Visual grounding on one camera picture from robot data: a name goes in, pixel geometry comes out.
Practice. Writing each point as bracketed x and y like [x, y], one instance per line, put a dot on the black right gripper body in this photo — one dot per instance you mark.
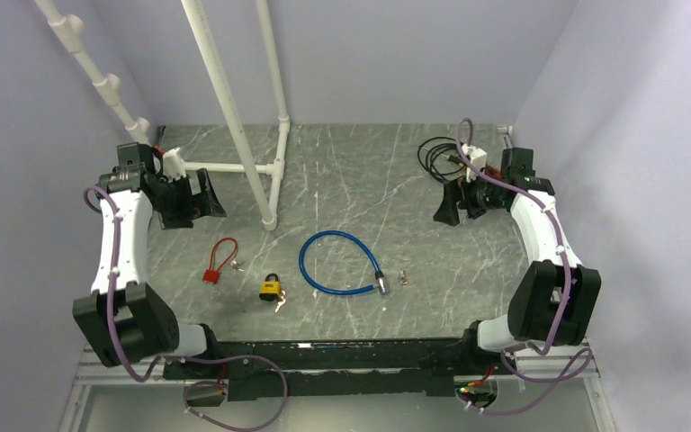
[480, 196]

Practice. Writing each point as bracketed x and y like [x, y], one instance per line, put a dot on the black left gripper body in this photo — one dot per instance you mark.
[174, 194]

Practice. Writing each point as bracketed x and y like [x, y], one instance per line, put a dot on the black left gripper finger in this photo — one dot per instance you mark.
[173, 221]
[206, 202]

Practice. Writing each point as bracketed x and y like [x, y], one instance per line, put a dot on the red cable padlock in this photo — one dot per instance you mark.
[215, 266]

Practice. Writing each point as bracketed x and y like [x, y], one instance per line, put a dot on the blue cable lock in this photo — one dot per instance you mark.
[325, 275]

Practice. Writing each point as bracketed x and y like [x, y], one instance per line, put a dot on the yellow padlock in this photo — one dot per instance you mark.
[271, 289]

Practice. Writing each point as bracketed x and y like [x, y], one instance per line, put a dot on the keys of yellow padlock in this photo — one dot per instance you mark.
[280, 301]

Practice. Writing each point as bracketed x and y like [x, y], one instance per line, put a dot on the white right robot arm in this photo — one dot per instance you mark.
[553, 303]

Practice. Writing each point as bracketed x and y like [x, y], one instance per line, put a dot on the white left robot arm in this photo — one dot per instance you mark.
[123, 318]

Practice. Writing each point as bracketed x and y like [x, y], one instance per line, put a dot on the red handled wrench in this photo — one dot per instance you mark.
[493, 172]

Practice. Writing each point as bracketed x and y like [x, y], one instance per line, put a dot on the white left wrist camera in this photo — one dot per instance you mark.
[170, 164]

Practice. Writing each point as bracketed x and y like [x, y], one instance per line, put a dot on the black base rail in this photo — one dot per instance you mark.
[433, 366]

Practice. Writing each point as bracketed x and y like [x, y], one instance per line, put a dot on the white PVC pipe frame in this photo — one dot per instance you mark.
[265, 180]

